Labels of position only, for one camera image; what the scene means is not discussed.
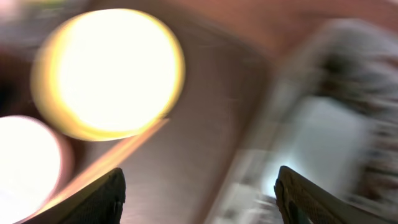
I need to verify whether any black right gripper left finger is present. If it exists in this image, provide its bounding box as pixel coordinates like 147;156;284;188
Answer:
24;167;126;224

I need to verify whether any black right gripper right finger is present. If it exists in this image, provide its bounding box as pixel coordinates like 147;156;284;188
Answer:
274;166;392;224

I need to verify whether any light blue bowl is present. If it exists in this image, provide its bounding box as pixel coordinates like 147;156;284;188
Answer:
261;97;368;198

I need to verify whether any white bowl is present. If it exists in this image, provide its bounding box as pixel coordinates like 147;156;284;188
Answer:
1;116;74;224

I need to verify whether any grey dishwasher rack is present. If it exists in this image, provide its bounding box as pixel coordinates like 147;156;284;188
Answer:
205;19;397;223

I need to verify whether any wooden chopstick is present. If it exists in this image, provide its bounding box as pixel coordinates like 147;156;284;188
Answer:
33;118;169;217

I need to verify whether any dark brown serving tray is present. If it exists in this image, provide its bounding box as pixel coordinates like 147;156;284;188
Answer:
1;0;267;223

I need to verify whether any yellow plate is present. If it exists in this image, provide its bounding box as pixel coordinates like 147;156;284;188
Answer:
30;8;185;141

